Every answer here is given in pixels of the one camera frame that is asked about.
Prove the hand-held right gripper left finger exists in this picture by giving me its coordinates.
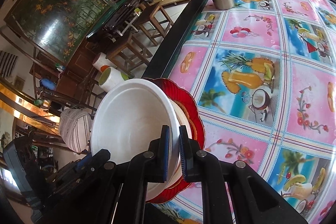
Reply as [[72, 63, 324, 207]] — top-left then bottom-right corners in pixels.
[[38, 125, 171, 224]]

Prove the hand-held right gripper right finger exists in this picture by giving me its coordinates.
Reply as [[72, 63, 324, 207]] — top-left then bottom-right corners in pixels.
[[179, 125, 309, 224]]

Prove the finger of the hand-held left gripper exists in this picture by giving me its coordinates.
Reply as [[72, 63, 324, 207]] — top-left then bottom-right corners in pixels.
[[75, 149, 111, 172]]

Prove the cream plastic bowl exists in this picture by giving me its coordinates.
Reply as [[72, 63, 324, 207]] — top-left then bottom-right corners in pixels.
[[174, 101, 197, 141]]

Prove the red ribbed plate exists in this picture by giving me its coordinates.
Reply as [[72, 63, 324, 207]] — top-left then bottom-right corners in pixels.
[[142, 77, 206, 205]]

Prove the white plastic bowl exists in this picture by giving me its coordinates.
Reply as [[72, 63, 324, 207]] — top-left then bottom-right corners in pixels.
[[90, 79, 182, 201]]

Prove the striped cushion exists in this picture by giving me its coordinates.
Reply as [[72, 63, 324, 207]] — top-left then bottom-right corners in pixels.
[[59, 108, 94, 153]]

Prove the white dotted bin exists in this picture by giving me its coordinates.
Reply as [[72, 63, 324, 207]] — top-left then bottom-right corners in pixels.
[[93, 52, 116, 73], [99, 67, 130, 93]]

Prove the wooden stool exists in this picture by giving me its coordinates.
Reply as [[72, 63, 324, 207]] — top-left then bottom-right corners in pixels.
[[106, 32, 153, 75], [136, 2, 174, 46]]

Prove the printed fruit tablecloth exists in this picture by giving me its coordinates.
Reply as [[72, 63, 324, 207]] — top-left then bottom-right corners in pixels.
[[155, 0, 336, 224]]

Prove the green game table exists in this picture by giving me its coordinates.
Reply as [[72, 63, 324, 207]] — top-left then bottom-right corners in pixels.
[[86, 0, 148, 42]]

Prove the framed flower painting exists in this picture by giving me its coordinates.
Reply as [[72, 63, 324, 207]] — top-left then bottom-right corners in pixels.
[[5, 0, 116, 62]]

